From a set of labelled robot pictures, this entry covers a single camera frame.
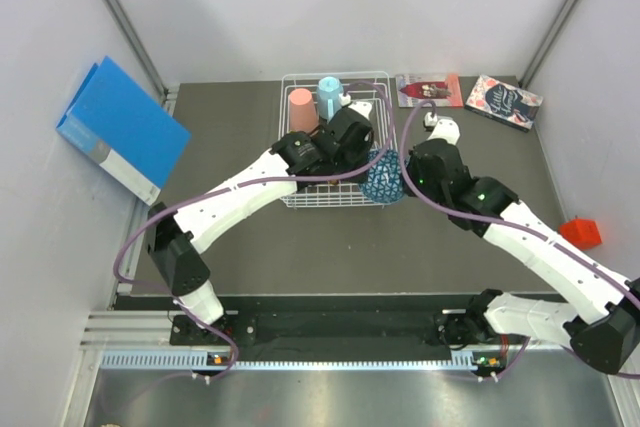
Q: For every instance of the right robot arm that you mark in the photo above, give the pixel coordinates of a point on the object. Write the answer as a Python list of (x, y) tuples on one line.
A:
[(598, 315)]

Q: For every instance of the floral paperback book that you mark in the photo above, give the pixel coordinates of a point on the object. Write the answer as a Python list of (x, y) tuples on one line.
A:
[(504, 103)]

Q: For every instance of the white wire dish rack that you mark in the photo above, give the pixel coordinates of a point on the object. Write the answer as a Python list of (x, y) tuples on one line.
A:
[(373, 87)]

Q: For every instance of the blue triangle pattern bowl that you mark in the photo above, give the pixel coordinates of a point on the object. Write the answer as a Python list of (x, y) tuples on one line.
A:
[(382, 178)]

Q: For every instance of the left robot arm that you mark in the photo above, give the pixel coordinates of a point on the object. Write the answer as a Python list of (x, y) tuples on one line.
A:
[(175, 243)]

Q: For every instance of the orange red cube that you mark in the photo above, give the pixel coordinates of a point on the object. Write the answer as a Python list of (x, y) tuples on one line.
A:
[(581, 233)]

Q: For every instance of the blue folder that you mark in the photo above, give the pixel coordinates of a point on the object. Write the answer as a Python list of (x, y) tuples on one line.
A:
[(122, 129)]

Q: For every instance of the light blue mug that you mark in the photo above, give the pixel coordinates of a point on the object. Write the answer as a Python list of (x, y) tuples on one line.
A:
[(329, 91)]

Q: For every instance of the slotted cable duct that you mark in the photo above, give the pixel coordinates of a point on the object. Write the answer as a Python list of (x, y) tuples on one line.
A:
[(206, 361)]

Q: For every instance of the red thin book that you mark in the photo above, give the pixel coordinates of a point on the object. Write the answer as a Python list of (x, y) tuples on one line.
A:
[(443, 89)]

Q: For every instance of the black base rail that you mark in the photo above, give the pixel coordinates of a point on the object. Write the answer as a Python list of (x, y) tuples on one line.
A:
[(361, 327)]

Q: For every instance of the tall pink cup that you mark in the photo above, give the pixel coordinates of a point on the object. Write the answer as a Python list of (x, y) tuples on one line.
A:
[(302, 111)]

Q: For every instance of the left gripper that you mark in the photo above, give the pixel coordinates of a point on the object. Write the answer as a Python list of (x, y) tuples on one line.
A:
[(363, 148)]

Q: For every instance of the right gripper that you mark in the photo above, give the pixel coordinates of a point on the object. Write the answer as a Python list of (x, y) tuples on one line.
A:
[(412, 166)]

